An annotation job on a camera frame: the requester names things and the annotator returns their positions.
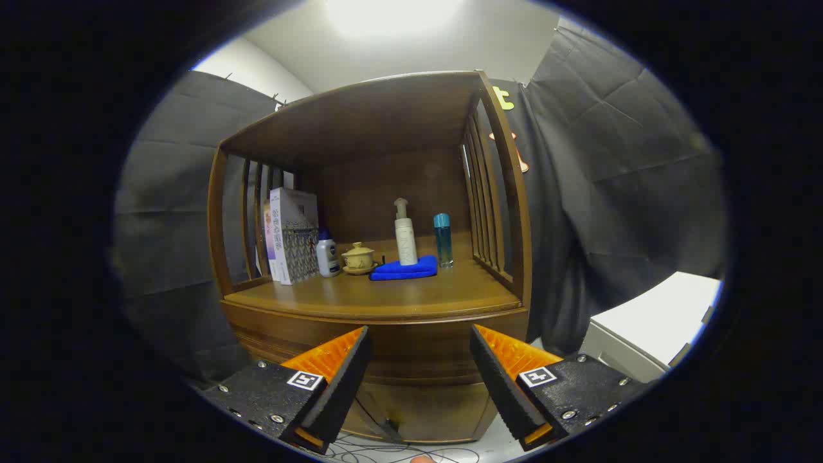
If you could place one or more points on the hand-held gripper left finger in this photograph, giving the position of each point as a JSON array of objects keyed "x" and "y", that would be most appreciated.
[{"x": 344, "y": 379}]

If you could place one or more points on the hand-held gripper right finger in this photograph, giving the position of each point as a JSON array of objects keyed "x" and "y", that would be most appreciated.
[{"x": 501, "y": 386}]

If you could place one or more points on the wooden drawer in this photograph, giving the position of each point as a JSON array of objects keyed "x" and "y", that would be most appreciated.
[{"x": 418, "y": 347}]

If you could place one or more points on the wooden countertop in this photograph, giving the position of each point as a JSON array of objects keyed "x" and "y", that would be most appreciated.
[{"x": 411, "y": 292}]

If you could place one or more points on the white grey side cabinet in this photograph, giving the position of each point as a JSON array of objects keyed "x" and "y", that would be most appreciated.
[{"x": 649, "y": 315}]

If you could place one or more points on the brown wooden cabinet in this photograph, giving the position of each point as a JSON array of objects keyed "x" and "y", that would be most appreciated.
[{"x": 386, "y": 122}]

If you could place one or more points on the yellow ceramic lidded teacup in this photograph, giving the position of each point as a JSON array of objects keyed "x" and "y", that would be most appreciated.
[{"x": 358, "y": 259}]

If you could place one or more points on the white bottle blue cap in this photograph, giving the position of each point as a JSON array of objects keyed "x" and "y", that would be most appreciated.
[{"x": 328, "y": 257}]

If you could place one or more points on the blue folded cloth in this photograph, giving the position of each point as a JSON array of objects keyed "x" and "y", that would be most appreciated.
[{"x": 402, "y": 270}]

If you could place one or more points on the white patterned book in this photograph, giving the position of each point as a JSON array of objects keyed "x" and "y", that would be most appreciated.
[{"x": 296, "y": 251}]

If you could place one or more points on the white pump bottle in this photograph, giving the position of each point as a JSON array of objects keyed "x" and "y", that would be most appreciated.
[{"x": 406, "y": 241}]

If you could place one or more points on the pink purple book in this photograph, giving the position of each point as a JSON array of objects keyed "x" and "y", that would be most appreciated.
[{"x": 269, "y": 244}]

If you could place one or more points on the clear blue bottle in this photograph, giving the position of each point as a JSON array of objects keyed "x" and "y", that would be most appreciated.
[{"x": 443, "y": 241}]

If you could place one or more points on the black backdrop cloth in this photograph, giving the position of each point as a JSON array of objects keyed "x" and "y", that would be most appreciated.
[{"x": 630, "y": 161}]

